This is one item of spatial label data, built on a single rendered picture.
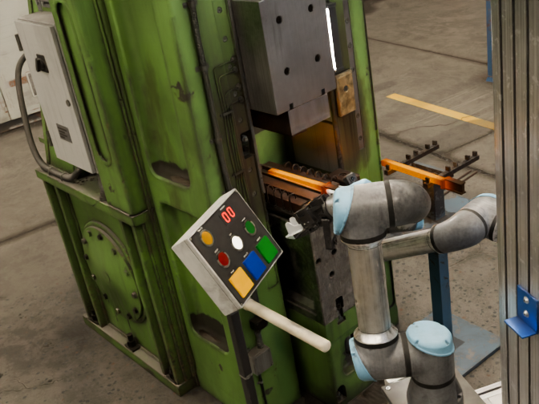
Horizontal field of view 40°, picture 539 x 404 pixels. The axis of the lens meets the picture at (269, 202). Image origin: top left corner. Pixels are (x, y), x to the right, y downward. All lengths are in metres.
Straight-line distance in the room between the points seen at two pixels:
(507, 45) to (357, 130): 1.67
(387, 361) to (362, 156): 1.41
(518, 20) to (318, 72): 1.34
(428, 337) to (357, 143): 1.36
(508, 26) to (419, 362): 0.89
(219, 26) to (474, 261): 2.19
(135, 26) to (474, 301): 2.16
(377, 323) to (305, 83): 1.07
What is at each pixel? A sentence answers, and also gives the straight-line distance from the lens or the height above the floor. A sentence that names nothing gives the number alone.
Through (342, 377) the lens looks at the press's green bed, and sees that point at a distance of 3.25.
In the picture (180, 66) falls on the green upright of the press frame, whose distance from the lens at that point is 2.53.
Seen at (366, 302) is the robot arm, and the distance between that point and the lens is 1.90.
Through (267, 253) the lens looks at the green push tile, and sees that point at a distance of 2.50.
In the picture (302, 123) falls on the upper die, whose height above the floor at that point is 1.30.
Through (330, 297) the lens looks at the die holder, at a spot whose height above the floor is 0.58.
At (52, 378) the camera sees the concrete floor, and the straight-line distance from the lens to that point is 3.98.
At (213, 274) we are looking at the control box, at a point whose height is 1.08.
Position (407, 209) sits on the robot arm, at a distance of 1.80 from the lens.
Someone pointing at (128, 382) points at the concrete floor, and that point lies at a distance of 3.77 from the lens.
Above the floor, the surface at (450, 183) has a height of 0.96.
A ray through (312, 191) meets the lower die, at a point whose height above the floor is 0.99.
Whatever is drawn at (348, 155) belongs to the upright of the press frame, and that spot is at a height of 1.00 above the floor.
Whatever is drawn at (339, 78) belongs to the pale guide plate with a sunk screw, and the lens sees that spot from 2.99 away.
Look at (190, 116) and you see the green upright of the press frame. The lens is 2.58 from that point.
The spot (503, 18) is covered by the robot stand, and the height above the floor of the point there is 1.87.
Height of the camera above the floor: 2.27
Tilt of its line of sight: 26 degrees down
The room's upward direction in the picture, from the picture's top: 10 degrees counter-clockwise
